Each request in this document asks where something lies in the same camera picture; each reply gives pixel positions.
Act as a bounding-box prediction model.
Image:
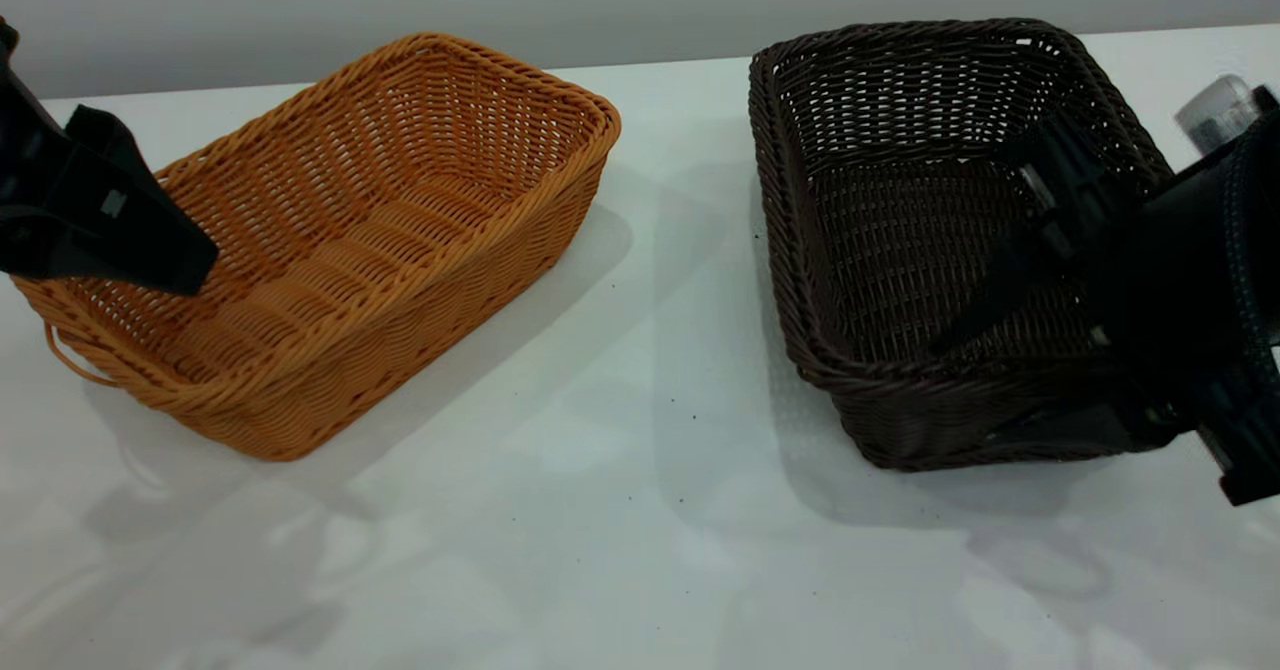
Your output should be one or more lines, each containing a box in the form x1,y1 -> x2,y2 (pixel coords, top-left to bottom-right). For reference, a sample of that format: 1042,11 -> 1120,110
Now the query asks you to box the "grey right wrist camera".
1175,75 -> 1259,156

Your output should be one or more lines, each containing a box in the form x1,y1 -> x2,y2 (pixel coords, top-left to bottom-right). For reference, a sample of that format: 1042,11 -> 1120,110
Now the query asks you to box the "dark brown wicker basket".
748,18 -> 1201,473

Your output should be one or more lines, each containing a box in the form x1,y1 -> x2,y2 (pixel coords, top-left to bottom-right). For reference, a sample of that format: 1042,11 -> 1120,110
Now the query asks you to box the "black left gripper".
0,18 -> 220,297

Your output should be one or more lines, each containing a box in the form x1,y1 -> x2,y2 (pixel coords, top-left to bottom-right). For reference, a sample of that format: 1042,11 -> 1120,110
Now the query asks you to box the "light brown wicker basket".
10,32 -> 622,463

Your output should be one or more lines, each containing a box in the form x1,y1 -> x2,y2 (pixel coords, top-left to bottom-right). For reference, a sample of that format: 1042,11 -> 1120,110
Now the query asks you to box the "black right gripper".
935,110 -> 1280,507

